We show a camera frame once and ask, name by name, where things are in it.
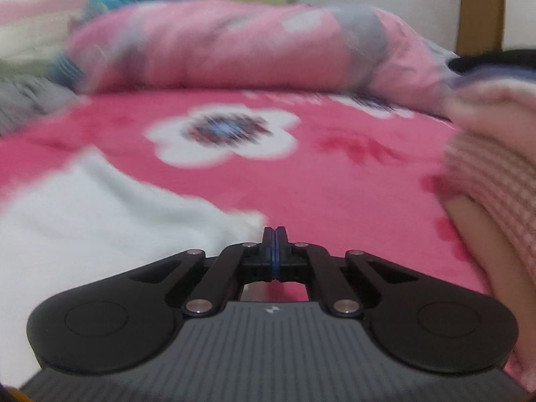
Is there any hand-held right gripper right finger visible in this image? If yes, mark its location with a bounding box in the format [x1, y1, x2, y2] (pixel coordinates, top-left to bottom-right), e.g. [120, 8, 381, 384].
[274, 226, 415, 318]

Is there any pink floral blanket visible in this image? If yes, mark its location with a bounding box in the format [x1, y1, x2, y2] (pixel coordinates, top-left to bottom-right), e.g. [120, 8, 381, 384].
[0, 88, 536, 386]

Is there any wooden door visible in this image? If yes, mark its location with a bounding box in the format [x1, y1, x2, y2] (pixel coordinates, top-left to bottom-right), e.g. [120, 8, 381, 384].
[456, 0, 505, 55]

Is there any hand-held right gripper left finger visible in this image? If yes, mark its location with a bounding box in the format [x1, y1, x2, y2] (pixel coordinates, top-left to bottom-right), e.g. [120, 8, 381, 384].
[128, 226, 276, 318]

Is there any white shirt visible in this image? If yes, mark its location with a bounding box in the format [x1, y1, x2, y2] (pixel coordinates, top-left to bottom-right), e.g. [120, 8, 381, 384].
[0, 148, 269, 386]

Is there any pink white headboard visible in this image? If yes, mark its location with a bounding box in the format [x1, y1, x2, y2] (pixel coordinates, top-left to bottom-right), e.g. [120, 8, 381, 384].
[0, 0, 93, 63]

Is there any grey garment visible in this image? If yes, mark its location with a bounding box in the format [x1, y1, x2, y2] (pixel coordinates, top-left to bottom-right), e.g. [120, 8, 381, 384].
[0, 75, 80, 135]

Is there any stack of folded clothes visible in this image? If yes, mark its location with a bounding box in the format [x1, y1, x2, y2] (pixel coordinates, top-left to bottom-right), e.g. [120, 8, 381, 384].
[442, 48, 536, 369]

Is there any pink grey floral quilt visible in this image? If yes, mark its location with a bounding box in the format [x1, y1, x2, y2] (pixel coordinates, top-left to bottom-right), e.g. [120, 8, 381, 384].
[65, 0, 461, 118]

